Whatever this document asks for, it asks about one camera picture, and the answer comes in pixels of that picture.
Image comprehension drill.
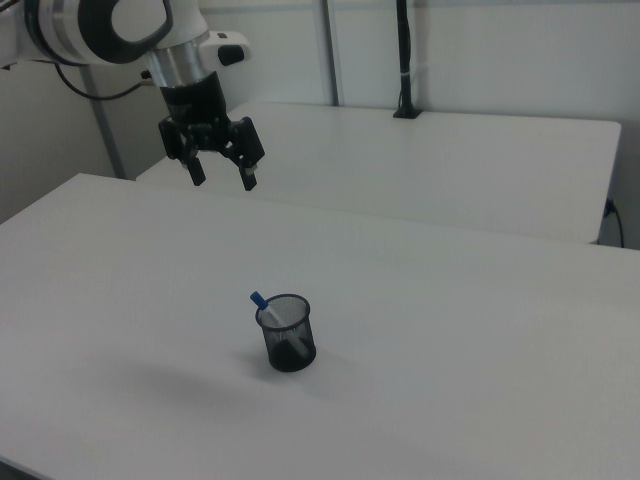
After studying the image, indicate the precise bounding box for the black mesh pen cup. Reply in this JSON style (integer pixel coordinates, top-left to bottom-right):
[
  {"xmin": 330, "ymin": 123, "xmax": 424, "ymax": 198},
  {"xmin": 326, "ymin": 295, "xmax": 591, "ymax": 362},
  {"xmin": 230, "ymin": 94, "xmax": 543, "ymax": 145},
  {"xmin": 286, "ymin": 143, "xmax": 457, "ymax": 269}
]
[{"xmin": 255, "ymin": 293, "xmax": 318, "ymax": 374}]

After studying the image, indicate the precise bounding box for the black pole with clamp base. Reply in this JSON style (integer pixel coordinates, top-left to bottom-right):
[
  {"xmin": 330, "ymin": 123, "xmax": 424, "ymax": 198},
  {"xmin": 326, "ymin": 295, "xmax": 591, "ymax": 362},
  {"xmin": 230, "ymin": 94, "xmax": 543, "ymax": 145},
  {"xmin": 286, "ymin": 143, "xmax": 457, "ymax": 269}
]
[{"xmin": 392, "ymin": 0, "xmax": 424, "ymax": 121}]

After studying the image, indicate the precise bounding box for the white marker with blue cap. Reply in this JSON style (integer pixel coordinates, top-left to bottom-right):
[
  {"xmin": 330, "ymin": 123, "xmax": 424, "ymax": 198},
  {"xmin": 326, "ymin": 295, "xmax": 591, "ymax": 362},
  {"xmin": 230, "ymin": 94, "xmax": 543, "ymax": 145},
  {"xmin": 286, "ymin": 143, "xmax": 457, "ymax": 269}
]
[{"xmin": 249, "ymin": 290, "xmax": 309, "ymax": 358}]

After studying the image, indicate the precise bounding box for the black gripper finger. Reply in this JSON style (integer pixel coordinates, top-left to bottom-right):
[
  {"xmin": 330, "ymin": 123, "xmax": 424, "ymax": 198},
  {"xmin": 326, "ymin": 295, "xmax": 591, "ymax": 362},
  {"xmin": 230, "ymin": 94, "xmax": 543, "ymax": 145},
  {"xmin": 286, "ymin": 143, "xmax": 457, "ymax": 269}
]
[
  {"xmin": 221, "ymin": 116, "xmax": 266, "ymax": 192},
  {"xmin": 158, "ymin": 116, "xmax": 208, "ymax": 188}
]

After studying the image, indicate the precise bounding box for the white rectangular table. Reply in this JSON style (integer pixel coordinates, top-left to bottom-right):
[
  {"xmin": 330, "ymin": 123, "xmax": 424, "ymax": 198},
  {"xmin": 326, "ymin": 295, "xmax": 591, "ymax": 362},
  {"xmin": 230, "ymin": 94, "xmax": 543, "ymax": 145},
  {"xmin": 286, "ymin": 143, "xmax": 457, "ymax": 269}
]
[{"xmin": 134, "ymin": 101, "xmax": 623, "ymax": 247}]

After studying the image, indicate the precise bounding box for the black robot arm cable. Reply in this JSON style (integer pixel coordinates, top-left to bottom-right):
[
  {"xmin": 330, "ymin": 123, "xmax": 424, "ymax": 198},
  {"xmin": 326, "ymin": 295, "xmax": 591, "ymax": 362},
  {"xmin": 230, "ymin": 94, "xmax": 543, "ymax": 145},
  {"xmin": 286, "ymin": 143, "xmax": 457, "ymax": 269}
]
[{"xmin": 53, "ymin": 63, "xmax": 152, "ymax": 102}]

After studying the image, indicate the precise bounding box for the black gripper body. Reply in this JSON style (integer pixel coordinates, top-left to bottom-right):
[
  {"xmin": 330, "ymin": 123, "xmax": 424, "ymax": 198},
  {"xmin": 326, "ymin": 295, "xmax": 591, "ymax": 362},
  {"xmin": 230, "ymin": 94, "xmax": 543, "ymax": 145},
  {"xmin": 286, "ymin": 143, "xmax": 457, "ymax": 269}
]
[{"xmin": 159, "ymin": 71, "xmax": 233, "ymax": 152}]

